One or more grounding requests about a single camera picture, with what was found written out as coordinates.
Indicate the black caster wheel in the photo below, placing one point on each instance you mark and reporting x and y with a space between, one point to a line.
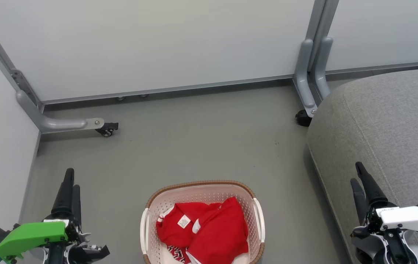
302 118
106 129

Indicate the grey upright partition foot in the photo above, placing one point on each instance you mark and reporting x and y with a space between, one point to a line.
322 69
304 80

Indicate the long grey partition foot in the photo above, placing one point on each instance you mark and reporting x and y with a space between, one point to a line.
54 124

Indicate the white perforated laundry basket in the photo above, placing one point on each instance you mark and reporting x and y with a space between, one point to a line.
201 190

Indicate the red jersey shirt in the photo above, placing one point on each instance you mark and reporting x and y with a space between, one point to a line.
220 231

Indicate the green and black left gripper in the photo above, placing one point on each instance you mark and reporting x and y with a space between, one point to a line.
29 236

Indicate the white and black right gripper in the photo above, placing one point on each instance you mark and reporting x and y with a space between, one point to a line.
410 218

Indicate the grey fabric sofa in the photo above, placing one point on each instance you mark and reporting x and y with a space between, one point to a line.
388 128

